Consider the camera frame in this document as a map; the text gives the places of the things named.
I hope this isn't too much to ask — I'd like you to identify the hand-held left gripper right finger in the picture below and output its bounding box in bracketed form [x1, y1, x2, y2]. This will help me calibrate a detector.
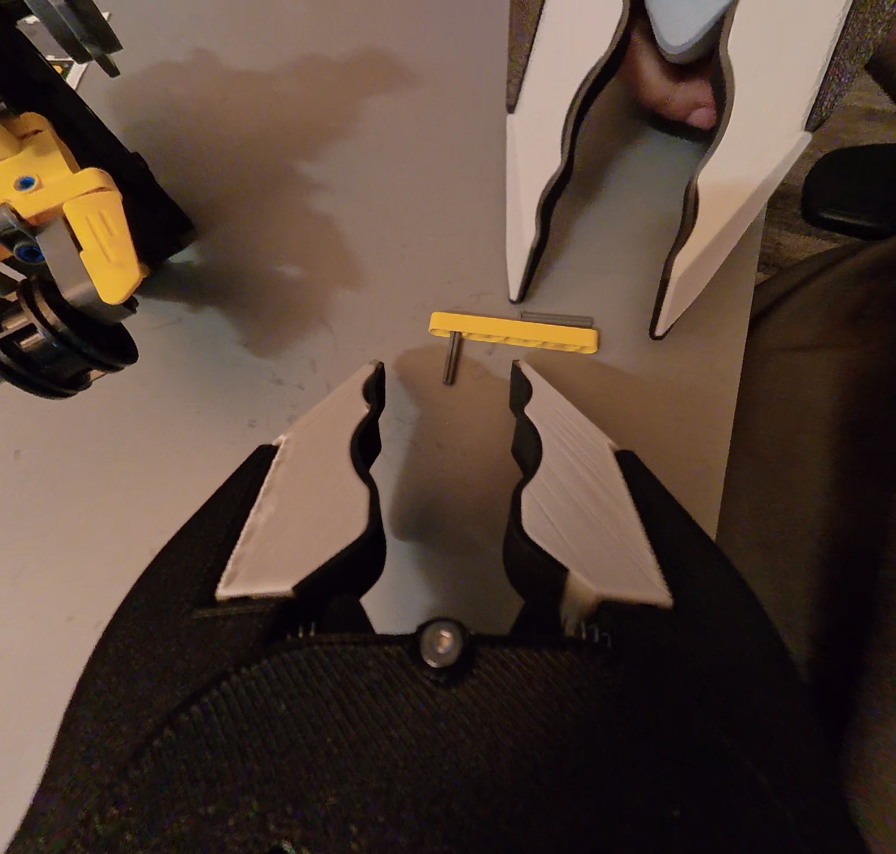
[503, 360, 675, 631]

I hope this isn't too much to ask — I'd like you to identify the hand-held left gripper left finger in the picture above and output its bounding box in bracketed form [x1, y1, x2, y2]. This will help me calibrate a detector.
[214, 360, 388, 606]

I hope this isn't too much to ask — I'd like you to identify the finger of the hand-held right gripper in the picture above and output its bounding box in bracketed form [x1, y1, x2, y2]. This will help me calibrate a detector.
[504, 0, 632, 306]
[648, 0, 870, 341]

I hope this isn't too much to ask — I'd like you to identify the yellow thin toy beam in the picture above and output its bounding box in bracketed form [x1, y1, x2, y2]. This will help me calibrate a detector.
[428, 311, 601, 355]

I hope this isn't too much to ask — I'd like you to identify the person's right hand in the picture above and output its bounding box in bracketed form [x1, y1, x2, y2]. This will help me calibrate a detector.
[622, 17, 720, 131]

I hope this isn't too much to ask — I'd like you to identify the yellow black toy brick model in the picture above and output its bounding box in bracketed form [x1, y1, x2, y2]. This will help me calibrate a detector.
[0, 0, 197, 401]

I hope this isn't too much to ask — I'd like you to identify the lego sticker sheet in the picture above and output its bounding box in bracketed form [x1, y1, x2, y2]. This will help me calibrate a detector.
[17, 17, 88, 92]

